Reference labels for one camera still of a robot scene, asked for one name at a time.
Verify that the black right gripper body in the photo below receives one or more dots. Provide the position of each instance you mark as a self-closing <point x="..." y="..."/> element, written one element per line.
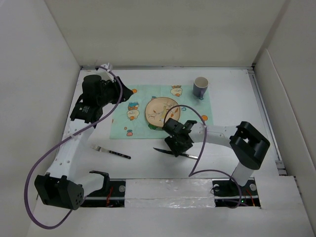
<point x="176" y="145"/>

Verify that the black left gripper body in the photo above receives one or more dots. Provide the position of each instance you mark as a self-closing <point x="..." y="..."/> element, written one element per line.
<point x="111" y="91"/>

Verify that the knife with patterned handle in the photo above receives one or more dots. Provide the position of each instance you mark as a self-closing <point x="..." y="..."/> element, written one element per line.
<point x="171" y="153"/>

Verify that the round bird pattern plate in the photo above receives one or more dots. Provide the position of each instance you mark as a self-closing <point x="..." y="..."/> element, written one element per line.
<point x="160" y="109"/>

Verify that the green cartoon print cloth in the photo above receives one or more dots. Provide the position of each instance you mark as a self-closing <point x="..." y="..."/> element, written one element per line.
<point x="129" y="120"/>

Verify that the fork with black handle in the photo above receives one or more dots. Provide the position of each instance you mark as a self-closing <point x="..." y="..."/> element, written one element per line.
<point x="103" y="150"/>

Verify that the purple mug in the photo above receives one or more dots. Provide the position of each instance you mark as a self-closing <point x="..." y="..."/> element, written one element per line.
<point x="200" y="87"/>

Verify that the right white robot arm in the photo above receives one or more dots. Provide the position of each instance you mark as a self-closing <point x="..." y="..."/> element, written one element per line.
<point x="248" y="144"/>

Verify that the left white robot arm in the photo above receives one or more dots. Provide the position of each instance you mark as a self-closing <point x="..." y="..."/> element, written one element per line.
<point x="59" y="187"/>

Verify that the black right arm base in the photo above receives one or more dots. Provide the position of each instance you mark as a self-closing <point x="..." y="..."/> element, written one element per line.
<point x="226" y="193"/>

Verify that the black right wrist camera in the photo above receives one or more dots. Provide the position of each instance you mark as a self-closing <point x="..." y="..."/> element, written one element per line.
<point x="172" y="127"/>

